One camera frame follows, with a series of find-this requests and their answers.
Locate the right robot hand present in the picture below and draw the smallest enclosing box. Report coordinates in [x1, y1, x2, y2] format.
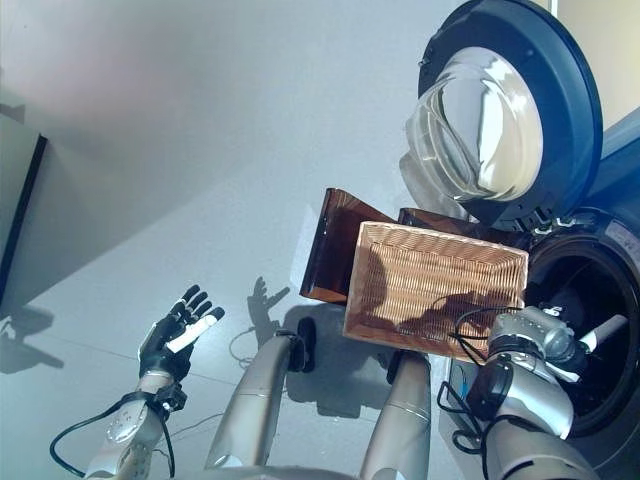
[547, 298, 630, 386]

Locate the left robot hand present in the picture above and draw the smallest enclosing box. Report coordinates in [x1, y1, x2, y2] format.
[137, 283, 226, 385]

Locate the dark grey washing machine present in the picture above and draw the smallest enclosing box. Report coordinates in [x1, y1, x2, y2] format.
[449, 112, 640, 441]

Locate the round glass washing machine door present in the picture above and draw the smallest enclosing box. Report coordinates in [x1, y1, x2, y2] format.
[399, 0, 605, 231]

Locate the silver left robot leg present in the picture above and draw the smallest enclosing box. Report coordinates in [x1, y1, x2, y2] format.
[204, 332, 301, 471]

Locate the silver robot leg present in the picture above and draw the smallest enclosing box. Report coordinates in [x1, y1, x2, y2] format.
[359, 354, 432, 480]
[204, 332, 301, 471]

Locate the rectangular wicker basket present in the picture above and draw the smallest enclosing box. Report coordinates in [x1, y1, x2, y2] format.
[342, 221, 530, 364]

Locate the brown wooden stand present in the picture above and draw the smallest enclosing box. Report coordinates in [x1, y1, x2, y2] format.
[299, 187, 494, 304]

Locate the black right robot foot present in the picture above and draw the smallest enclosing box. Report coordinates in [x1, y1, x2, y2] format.
[387, 349, 406, 386]

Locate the silver right robot leg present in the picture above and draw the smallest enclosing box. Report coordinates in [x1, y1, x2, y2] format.
[359, 354, 432, 480]

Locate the thin white floor cable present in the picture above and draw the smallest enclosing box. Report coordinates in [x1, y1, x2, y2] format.
[169, 324, 262, 442]

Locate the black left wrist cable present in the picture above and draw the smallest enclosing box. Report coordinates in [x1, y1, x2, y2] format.
[49, 392, 176, 479]

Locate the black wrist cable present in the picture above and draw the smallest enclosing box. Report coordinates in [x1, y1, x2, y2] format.
[49, 392, 176, 479]
[437, 294, 524, 464]

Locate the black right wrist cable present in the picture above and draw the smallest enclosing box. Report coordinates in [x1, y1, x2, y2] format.
[437, 294, 524, 464]

